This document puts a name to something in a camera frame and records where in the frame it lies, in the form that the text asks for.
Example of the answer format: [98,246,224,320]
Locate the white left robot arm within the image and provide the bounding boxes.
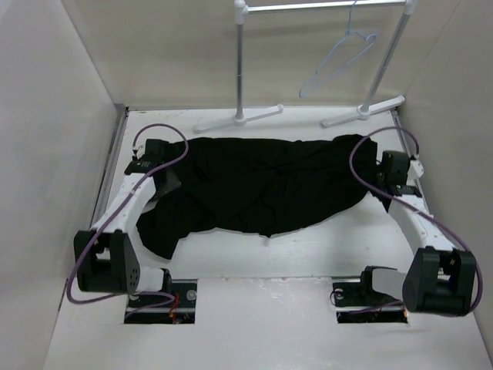
[74,139,181,308]

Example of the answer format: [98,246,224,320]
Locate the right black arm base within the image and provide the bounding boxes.
[329,279,408,324]

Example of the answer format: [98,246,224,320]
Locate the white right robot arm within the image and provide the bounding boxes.
[357,150,477,316]

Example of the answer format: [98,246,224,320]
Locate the white garment rack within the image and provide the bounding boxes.
[192,0,418,133]

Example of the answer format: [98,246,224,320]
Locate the black trousers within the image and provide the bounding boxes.
[137,134,377,259]

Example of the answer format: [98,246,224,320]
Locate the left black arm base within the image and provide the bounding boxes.
[123,280,198,325]

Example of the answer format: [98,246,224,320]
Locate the left aluminium table rail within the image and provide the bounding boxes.
[57,103,130,309]

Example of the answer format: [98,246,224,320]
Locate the light blue wire hanger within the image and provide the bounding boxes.
[298,1,377,99]

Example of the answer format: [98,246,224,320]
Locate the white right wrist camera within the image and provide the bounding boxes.
[407,157,424,181]

